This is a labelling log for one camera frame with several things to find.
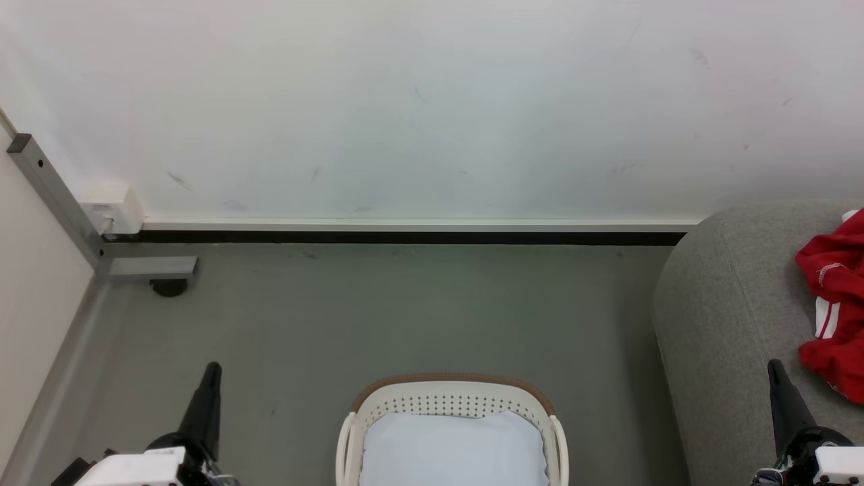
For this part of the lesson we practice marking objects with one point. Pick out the black round frame foot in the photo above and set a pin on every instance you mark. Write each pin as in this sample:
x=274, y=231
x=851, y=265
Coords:
x=169, y=288

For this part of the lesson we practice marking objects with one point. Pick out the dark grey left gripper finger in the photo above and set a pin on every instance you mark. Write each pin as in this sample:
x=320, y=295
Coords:
x=206, y=412

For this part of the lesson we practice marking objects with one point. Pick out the red garment with white stripes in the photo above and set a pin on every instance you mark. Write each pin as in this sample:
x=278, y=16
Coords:
x=840, y=358

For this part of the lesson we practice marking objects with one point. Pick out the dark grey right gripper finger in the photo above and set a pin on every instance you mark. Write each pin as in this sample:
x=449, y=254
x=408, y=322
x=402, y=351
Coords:
x=786, y=405

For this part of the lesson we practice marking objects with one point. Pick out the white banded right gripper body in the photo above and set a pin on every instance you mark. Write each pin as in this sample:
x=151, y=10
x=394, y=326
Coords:
x=837, y=466

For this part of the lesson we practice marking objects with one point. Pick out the white laundry basket brown rim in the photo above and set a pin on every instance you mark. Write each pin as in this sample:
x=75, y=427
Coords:
x=445, y=401

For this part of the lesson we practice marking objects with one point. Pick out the white and black skirting board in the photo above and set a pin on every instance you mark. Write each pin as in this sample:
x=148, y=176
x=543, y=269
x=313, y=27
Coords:
x=405, y=226

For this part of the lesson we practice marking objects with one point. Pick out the white cloth basket lining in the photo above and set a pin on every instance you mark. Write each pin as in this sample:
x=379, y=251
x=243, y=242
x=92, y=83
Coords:
x=452, y=452

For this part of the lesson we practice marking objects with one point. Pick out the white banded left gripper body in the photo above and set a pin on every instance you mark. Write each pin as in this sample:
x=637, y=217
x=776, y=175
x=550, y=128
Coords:
x=135, y=469

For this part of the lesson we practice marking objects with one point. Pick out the white wall socket box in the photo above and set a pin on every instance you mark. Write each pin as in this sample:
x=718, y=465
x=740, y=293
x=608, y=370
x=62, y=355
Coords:
x=115, y=206

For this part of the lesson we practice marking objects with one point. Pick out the grey metal frame profile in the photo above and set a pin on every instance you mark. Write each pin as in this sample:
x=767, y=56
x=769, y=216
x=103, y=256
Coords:
x=61, y=202

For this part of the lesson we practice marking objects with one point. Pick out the grey fabric sofa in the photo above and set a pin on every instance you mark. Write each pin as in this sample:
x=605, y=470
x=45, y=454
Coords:
x=715, y=324

